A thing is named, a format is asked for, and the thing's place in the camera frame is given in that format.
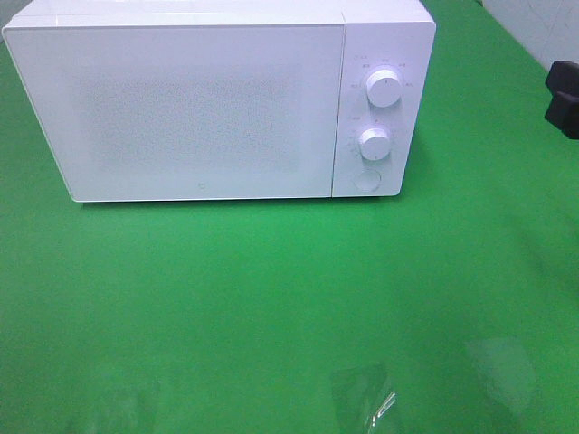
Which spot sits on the white microwave oven body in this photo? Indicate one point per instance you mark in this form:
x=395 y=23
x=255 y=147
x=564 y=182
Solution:
x=396 y=35

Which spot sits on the white microwave knob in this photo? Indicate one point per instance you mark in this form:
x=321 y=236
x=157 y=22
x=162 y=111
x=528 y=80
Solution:
x=375 y=144
x=383 y=88

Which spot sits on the clear plastic tape piece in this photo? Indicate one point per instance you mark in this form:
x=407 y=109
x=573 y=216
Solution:
x=388 y=402

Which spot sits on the round microwave door button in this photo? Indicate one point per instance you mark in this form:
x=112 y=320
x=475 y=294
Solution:
x=368 y=180

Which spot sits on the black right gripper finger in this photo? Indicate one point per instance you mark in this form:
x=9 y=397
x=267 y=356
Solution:
x=563 y=76
x=562 y=113

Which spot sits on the white microwave door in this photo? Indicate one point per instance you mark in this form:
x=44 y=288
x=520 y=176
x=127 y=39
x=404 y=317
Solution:
x=182 y=113

